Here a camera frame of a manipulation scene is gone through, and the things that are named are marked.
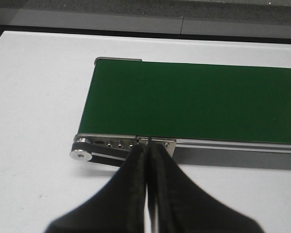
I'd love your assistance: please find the grey stone counter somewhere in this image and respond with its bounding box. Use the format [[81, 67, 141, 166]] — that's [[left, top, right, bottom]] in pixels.
[[0, 0, 291, 39]]

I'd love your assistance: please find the green conveyor belt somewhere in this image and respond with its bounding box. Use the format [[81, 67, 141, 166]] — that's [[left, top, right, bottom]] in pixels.
[[78, 59, 291, 144]]

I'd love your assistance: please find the conveyor end roller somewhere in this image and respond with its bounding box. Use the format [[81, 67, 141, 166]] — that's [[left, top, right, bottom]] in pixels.
[[69, 137, 92, 161]]

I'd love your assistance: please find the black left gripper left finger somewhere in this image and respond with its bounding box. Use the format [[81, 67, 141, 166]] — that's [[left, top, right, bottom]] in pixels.
[[46, 145, 146, 233]]

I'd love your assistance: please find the aluminium conveyor frame rail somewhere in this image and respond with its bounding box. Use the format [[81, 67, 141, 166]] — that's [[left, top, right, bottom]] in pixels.
[[73, 133, 291, 170]]

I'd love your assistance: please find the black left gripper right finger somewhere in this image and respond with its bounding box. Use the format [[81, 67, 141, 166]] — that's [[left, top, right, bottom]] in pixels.
[[147, 141, 263, 233]]

